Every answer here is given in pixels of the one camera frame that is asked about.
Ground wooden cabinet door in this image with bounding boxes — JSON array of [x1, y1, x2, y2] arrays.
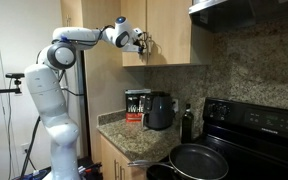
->
[[120, 0, 149, 67], [146, 0, 193, 66]]

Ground black air fryer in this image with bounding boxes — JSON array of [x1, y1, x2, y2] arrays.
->
[[139, 91, 176, 131]]

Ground white wall outlet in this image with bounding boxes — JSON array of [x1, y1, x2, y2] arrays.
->
[[172, 98, 180, 113]]

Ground thick black floor cable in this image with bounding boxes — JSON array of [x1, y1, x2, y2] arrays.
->
[[18, 115, 42, 180]]

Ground red black floor tools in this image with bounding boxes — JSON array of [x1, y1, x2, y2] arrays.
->
[[78, 161, 104, 176]]

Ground small base cabinet handle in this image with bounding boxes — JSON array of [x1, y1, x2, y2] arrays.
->
[[113, 159, 119, 180], [118, 164, 125, 180]]

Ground black frying pan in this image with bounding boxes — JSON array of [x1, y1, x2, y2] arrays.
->
[[127, 143, 230, 180]]

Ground tall wooden side panel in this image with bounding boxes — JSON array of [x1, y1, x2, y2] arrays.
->
[[83, 0, 148, 165]]

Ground metal bar door handle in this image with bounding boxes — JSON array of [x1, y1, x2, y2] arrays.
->
[[147, 33, 153, 65]]

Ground blue base platform cloth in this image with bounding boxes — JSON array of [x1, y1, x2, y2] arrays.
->
[[18, 169, 53, 180]]

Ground white socket near floor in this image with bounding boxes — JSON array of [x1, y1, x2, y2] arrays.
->
[[20, 142, 30, 155]]

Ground black kitchen stove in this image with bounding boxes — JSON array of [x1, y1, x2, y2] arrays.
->
[[146, 96, 288, 180]]

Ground black red whey bag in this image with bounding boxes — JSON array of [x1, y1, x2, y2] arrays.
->
[[124, 88, 152, 124]]

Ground stainless steel refrigerator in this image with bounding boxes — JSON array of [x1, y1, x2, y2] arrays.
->
[[73, 49, 91, 160]]

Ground dark oil bottle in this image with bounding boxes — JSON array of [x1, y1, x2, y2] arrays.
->
[[180, 103, 195, 145]]

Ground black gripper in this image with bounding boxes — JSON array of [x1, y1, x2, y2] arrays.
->
[[137, 30, 151, 55]]

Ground wooden cabinet over refrigerator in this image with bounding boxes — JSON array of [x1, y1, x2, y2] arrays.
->
[[59, 0, 85, 30]]

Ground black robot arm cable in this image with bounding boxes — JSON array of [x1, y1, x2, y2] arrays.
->
[[51, 24, 116, 47]]

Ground black camera on stand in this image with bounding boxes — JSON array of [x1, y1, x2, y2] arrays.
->
[[5, 72, 26, 81]]

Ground range hood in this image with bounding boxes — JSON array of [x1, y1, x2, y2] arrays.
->
[[188, 0, 288, 34]]

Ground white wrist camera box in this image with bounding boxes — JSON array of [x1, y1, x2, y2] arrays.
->
[[131, 27, 144, 39]]

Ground wooden base cabinet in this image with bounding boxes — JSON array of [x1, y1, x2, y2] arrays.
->
[[99, 134, 149, 180]]

